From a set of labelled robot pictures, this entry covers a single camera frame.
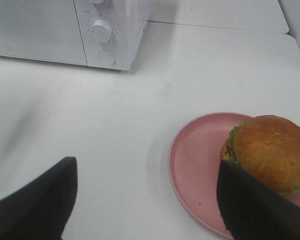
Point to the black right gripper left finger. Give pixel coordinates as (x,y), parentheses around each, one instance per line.
(41,209)

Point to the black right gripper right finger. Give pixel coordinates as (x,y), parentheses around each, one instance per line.
(252,211)

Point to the burger with lettuce and tomato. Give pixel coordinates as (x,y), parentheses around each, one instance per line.
(267,147)

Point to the pink round plate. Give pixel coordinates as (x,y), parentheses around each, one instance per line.
(194,162)

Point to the white microwave door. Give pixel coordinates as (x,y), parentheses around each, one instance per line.
(46,30)

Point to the white timer knob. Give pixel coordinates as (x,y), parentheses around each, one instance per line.
(101,31)

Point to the white microwave oven body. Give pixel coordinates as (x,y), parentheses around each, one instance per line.
(128,19)

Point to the white upper power knob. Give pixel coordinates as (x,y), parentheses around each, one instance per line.
(96,1)

